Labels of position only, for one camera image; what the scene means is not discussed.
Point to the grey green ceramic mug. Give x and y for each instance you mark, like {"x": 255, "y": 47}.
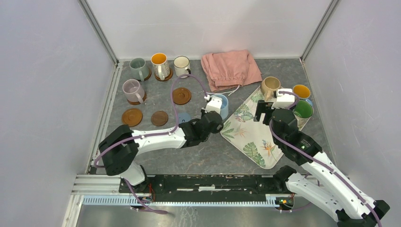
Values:
{"x": 137, "y": 63}

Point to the floral mug green inside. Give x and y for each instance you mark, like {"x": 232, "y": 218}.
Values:
{"x": 303, "y": 111}

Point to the beige ceramic mug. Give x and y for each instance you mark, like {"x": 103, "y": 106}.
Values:
{"x": 268, "y": 86}

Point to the lilac ceramic mug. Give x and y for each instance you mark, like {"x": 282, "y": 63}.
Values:
{"x": 133, "y": 90}

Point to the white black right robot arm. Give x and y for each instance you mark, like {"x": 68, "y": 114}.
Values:
{"x": 339, "y": 198}

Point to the white mug black rim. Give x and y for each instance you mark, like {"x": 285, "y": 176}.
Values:
{"x": 182, "y": 66}

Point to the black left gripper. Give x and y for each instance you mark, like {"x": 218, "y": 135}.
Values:
{"x": 202, "y": 112}

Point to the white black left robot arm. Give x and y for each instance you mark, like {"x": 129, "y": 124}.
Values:
{"x": 119, "y": 149}

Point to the white mug orange inside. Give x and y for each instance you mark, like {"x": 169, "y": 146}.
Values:
{"x": 160, "y": 65}

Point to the pink folded cloth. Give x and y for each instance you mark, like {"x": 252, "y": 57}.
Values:
{"x": 226, "y": 70}

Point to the floral leaf print tray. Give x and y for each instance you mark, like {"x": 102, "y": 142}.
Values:
{"x": 253, "y": 139}

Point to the dark brown wooden coaster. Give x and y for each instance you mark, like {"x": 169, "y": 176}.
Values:
{"x": 159, "y": 118}

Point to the light blue ceramic mug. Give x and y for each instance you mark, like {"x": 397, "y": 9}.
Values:
{"x": 224, "y": 106}

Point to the light blue round coaster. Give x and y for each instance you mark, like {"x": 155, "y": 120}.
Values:
{"x": 184, "y": 117}

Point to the blue butterfly mug orange inside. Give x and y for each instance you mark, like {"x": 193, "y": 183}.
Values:
{"x": 303, "y": 92}

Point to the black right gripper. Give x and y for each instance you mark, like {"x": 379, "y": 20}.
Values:
{"x": 263, "y": 107}

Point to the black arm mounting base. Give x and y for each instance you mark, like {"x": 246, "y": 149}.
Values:
{"x": 215, "y": 188}

